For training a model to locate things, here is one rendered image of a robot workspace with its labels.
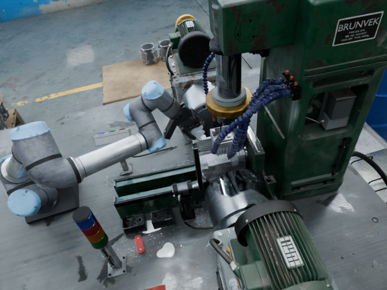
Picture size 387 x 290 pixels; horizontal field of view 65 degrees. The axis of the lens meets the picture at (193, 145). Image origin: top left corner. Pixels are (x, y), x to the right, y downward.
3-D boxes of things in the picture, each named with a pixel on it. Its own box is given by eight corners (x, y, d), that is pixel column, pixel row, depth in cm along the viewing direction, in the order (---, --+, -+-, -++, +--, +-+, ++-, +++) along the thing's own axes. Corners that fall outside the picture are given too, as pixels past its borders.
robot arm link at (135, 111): (131, 132, 119) (152, 119, 114) (118, 106, 119) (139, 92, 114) (141, 129, 126) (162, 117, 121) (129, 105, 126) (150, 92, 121)
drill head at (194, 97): (220, 99, 183) (218, 62, 165) (238, 140, 157) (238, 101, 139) (179, 107, 181) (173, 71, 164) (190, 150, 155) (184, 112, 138)
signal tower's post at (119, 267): (126, 255, 131) (94, 200, 101) (126, 274, 125) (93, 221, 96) (107, 259, 130) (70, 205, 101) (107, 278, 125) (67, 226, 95)
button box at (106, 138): (132, 137, 154) (129, 127, 153) (131, 139, 146) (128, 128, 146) (98, 144, 152) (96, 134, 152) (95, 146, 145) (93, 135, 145)
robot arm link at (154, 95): (139, 86, 116) (156, 75, 113) (158, 102, 123) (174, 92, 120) (138, 99, 111) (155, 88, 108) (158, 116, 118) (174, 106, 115)
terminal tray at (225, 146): (236, 134, 137) (236, 122, 132) (243, 151, 130) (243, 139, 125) (210, 140, 136) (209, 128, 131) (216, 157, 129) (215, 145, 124)
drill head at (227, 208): (257, 184, 136) (260, 146, 118) (295, 275, 107) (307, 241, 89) (202, 197, 134) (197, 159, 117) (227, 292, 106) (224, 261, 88)
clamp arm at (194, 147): (203, 184, 129) (198, 141, 111) (205, 189, 127) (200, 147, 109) (195, 186, 129) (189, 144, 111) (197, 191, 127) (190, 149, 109)
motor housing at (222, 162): (234, 151, 151) (233, 122, 138) (246, 180, 138) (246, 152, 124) (194, 159, 150) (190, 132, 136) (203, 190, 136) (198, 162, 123)
